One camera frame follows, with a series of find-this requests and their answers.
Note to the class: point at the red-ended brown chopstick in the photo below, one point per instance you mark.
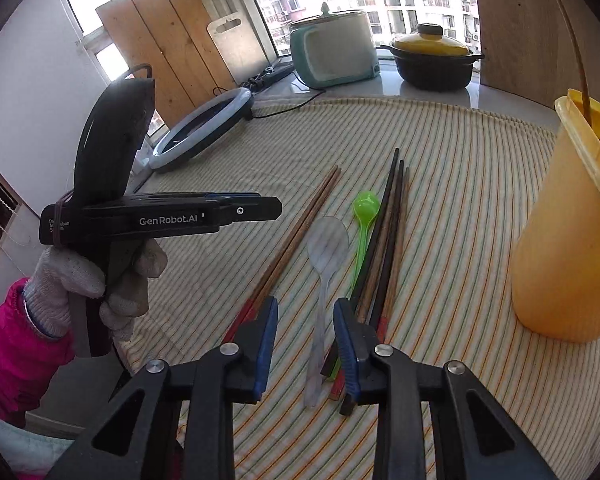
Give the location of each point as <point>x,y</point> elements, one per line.
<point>295,240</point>
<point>287,240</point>

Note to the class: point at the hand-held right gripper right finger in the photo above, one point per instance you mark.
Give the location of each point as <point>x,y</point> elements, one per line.
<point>345,350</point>

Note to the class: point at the large light wooden board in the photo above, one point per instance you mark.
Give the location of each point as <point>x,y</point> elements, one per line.
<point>520,25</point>

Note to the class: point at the wooden plank board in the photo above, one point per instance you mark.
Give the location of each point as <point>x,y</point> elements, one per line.
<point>155,35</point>

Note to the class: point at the black power strip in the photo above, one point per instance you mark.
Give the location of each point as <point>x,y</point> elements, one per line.
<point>267,77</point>

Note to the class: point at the green plastic spoon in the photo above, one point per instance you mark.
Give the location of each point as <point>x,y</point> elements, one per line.
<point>366,207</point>

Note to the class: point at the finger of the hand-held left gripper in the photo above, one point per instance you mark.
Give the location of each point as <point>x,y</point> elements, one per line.
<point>252,210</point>
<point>205,195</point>

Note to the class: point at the yellow plastic container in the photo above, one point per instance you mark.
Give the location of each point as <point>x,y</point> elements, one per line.
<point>565,260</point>

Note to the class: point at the thin dark wooden chopstick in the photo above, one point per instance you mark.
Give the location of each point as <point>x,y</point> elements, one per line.
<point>577,60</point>

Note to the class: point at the clear plastic spoon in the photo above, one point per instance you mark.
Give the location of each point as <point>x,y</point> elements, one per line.
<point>327,247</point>

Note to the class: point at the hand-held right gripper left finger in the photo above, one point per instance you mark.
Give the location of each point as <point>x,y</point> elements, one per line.
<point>267,340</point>

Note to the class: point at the striped table cloth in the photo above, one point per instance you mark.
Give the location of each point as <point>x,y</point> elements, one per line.
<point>455,210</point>

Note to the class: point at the bundle of dark chopsticks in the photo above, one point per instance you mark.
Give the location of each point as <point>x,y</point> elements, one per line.
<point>378,210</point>

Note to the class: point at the pale blue quilted clothing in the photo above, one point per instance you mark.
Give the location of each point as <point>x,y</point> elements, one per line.
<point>10,445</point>

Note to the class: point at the person's left forearm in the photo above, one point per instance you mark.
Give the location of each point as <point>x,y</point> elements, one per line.
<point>10,360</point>

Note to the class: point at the teal rice cooker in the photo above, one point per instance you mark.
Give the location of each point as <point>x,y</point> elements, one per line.
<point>330,45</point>

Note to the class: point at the person's left hand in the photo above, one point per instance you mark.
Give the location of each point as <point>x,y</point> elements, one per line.
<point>65,270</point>

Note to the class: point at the black pot with yellow lid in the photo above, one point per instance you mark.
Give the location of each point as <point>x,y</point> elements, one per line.
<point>435,67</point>

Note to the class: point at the white wall plug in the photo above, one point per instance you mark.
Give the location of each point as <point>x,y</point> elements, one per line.
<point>142,165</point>

